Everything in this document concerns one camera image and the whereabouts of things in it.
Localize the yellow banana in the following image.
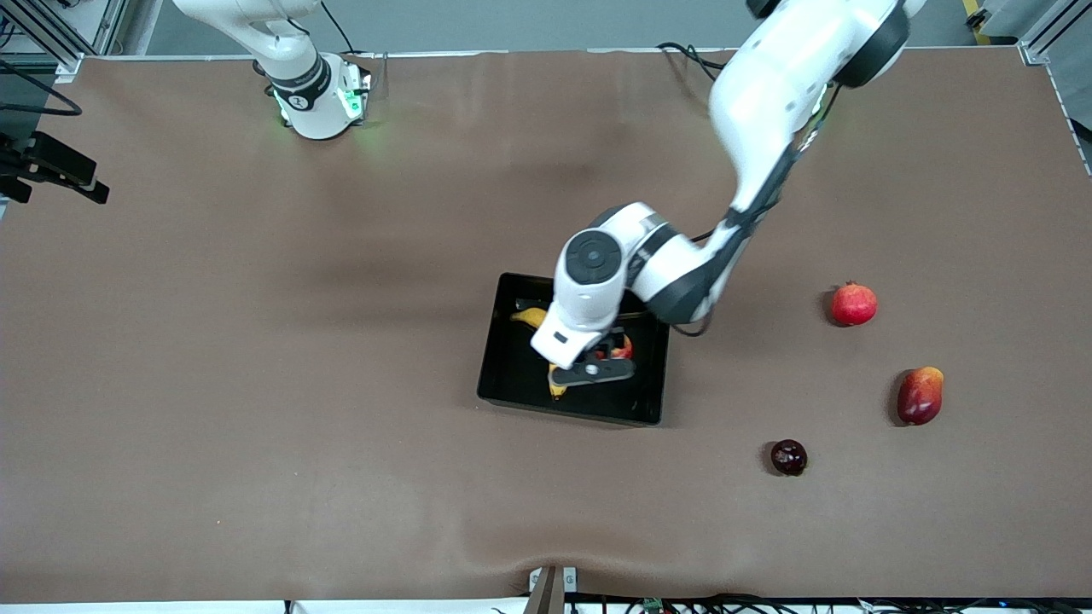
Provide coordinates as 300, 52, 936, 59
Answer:
510, 307, 569, 401

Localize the black plastic box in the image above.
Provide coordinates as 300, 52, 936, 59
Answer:
476, 272, 673, 426

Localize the dark purple mangosteen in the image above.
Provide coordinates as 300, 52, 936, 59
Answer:
770, 439, 809, 477

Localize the brown table mat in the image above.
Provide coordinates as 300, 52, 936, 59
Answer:
0, 47, 1092, 603

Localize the red pomegranate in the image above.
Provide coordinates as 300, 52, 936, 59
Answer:
831, 281, 879, 327

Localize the red yellow mango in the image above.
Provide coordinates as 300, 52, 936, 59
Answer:
897, 366, 945, 426

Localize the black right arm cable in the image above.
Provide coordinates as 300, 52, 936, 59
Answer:
0, 58, 84, 118

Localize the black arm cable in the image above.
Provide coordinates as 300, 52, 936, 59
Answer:
672, 81, 842, 339
0, 58, 84, 118

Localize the aluminium frame profile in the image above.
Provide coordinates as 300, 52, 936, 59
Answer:
0, 0, 129, 84
1019, 0, 1092, 67

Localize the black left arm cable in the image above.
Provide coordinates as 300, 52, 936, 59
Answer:
672, 81, 842, 339

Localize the black base cable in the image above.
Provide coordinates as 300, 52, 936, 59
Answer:
655, 41, 726, 82
320, 0, 359, 56

